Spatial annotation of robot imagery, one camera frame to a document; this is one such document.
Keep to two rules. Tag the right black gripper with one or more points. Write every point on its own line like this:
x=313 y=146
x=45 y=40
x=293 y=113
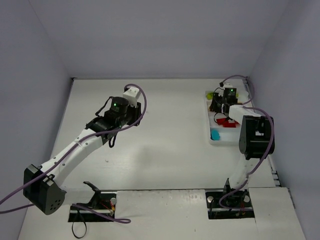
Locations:
x=216 y=105

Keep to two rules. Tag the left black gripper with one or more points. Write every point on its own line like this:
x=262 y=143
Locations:
x=136 y=110

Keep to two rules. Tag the green lego brick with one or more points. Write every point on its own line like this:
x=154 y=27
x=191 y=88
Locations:
x=209 y=95

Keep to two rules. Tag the red lego brick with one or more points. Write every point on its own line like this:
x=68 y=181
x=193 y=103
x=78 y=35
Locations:
x=227 y=123

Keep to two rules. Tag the light blue lego brick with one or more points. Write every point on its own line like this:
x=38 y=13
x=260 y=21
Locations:
x=215 y=135

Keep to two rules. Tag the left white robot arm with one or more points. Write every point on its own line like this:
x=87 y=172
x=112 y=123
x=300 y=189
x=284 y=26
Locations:
x=44 y=183

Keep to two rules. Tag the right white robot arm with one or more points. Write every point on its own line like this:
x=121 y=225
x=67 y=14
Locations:
x=253 y=127

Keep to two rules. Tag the white divided sorting tray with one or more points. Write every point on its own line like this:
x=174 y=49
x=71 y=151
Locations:
x=228 y=136

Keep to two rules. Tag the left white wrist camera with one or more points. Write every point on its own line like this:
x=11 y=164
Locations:
x=132 y=94

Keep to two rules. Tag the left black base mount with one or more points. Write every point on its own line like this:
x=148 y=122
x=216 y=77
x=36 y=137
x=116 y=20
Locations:
x=102 y=202

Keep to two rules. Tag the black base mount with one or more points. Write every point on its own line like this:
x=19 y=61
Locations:
x=228 y=204
x=102 y=202

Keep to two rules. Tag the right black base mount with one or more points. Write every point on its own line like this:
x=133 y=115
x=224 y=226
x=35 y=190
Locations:
x=228 y=204

